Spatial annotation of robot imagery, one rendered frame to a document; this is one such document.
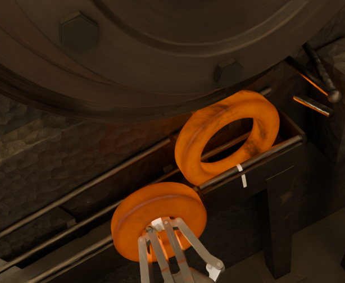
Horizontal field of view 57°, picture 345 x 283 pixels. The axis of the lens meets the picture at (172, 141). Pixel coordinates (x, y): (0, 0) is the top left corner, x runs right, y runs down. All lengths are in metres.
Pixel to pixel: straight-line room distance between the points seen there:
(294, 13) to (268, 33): 0.02
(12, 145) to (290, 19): 0.42
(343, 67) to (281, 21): 0.30
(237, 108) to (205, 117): 0.05
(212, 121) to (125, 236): 0.22
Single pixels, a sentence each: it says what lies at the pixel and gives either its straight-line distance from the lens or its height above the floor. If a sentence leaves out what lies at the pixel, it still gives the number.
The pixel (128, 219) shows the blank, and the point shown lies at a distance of 0.48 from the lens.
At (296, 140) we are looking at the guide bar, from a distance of 0.57.
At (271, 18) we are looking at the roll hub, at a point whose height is 1.02.
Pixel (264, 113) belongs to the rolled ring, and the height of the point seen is 0.79.
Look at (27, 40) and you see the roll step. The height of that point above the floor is 1.07.
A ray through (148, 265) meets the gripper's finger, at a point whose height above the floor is 0.73.
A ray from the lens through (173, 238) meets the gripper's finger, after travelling 0.49.
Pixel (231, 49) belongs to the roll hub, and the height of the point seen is 1.01.
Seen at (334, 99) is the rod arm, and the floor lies 0.90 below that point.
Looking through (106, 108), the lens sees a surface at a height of 0.95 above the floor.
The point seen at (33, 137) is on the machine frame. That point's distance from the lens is 0.52.
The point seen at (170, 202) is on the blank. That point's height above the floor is 0.76.
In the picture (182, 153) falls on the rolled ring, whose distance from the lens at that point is 0.48.
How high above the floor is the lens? 1.17
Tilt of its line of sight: 48 degrees down
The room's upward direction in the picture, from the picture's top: 24 degrees counter-clockwise
